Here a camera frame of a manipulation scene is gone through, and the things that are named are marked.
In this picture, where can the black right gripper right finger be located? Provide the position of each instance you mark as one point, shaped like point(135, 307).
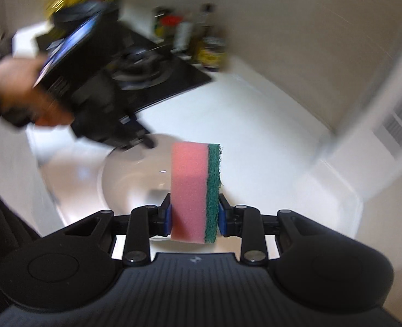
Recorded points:
point(244, 222)

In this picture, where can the dark oil bottle black cap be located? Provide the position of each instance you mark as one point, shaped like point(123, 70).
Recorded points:
point(202, 28)

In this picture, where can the brown sauce jar yellow label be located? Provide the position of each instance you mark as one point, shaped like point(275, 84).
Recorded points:
point(211, 53)

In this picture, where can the person left hand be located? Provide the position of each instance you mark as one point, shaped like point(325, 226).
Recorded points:
point(18, 90)

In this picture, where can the green pickle jar red lid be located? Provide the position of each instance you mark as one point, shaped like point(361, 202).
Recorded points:
point(165, 23)

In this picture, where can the black gas stove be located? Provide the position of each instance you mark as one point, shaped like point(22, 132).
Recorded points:
point(148, 73)

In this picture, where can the grey wall vent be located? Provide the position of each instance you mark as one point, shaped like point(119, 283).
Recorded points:
point(389, 133)

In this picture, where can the pink green scrub sponge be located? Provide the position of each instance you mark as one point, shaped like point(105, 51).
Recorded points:
point(195, 189)

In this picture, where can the white ceramic bowl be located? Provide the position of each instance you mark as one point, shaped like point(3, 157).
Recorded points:
point(138, 176)

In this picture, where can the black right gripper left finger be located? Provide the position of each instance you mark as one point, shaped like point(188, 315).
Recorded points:
point(144, 223)

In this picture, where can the clear bottle white label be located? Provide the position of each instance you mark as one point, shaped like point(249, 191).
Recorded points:
point(182, 34)

